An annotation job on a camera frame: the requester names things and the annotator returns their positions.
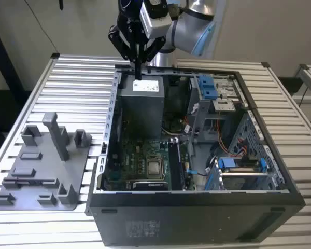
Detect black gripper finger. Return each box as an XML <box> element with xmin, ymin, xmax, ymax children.
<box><xmin>108</xmin><ymin>24</ymin><xmax>139</xmax><ymax>80</ymax></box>
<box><xmin>137</xmin><ymin>36</ymin><xmax>167</xmax><ymax>80</ymax></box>

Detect blue RAM stick white label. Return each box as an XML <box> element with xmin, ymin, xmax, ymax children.
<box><xmin>4</xmin><ymin>177</ymin><xmax>60</xmax><ymax>184</ymax></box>

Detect blue drive latch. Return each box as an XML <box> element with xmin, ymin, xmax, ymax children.
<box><xmin>197</xmin><ymin>74</ymin><xmax>219</xmax><ymax>100</ymax></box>

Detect grey power supply unit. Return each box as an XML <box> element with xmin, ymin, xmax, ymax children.
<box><xmin>116</xmin><ymin>75</ymin><xmax>165</xmax><ymax>140</ymax></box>

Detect grey drive cage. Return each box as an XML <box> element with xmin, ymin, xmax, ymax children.
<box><xmin>186</xmin><ymin>74</ymin><xmax>249</xmax><ymax>144</ymax></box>

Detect metal socket cover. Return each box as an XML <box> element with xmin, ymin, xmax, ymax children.
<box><xmin>145</xmin><ymin>155</ymin><xmax>164</xmax><ymax>181</ymax></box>

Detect green motherboard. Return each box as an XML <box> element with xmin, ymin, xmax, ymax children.
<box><xmin>103</xmin><ymin>139</ymin><xmax>197</xmax><ymax>191</ymax></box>

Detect silver CPU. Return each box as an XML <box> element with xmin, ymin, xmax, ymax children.
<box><xmin>147</xmin><ymin>161</ymin><xmax>163</xmax><ymax>179</ymax></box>

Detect black graphics card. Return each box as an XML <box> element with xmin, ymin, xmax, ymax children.
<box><xmin>131</xmin><ymin>181</ymin><xmax>169</xmax><ymax>191</ymax></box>

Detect grey parts rack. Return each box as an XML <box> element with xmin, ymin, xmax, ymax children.
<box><xmin>0</xmin><ymin>112</ymin><xmax>94</xmax><ymax>211</ymax></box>

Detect hard disk in blue carrier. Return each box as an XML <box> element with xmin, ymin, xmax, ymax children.
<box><xmin>211</xmin><ymin>156</ymin><xmax>278</xmax><ymax>191</ymax></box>

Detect grey neighbouring table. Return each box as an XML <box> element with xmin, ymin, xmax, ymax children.
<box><xmin>291</xmin><ymin>63</ymin><xmax>311</xmax><ymax>109</ymax></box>

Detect black PC case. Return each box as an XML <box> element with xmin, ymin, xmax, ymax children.
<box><xmin>84</xmin><ymin>63</ymin><xmax>306</xmax><ymax>247</ymax></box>

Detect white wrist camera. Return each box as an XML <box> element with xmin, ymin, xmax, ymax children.
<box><xmin>139</xmin><ymin>0</ymin><xmax>172</xmax><ymax>40</ymax></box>

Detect thin black wall cable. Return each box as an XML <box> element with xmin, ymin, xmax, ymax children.
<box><xmin>24</xmin><ymin>0</ymin><xmax>59</xmax><ymax>54</ymax></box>

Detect power supply wire bundle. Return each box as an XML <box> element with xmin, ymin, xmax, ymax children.
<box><xmin>161</xmin><ymin>116</ymin><xmax>190</xmax><ymax>136</ymax></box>

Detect orange drive wires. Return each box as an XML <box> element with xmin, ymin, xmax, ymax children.
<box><xmin>214</xmin><ymin>118</ymin><xmax>247</xmax><ymax>157</ymax></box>

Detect black slanted post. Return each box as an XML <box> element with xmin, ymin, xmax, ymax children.
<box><xmin>0</xmin><ymin>17</ymin><xmax>25</xmax><ymax>92</ymax></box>

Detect blue plug wire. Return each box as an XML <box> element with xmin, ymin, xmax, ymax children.
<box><xmin>186</xmin><ymin>168</ymin><xmax>211</xmax><ymax>177</ymax></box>

